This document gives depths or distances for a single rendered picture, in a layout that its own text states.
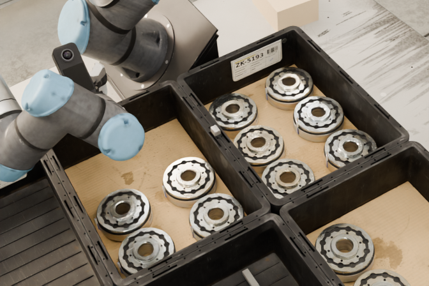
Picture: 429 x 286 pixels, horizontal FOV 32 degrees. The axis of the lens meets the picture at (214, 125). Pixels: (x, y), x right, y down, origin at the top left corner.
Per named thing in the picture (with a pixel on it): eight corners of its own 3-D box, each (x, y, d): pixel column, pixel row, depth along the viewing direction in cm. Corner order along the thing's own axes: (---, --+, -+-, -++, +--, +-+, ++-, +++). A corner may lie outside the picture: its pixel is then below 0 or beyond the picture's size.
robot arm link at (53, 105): (4, 132, 113) (64, 161, 119) (46, 88, 108) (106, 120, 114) (8, 98, 119) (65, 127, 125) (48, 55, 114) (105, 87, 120)
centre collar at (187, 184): (171, 174, 144) (171, 172, 143) (193, 163, 145) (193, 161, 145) (183, 191, 141) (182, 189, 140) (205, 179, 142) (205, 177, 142)
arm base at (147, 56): (115, 62, 181) (83, 51, 174) (145, 9, 177) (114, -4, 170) (145, 94, 171) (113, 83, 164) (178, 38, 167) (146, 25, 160)
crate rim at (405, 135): (175, 85, 154) (173, 77, 153) (295, 31, 162) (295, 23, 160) (275, 217, 129) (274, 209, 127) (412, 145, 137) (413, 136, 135)
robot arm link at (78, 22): (91, 36, 173) (44, 18, 163) (127, -1, 167) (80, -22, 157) (105, 75, 167) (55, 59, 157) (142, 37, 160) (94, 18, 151)
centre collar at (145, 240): (127, 248, 133) (127, 246, 133) (151, 235, 135) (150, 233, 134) (140, 267, 130) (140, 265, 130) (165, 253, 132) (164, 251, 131)
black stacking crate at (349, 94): (182, 117, 161) (174, 79, 153) (296, 64, 169) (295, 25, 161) (278, 246, 136) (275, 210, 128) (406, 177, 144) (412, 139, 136)
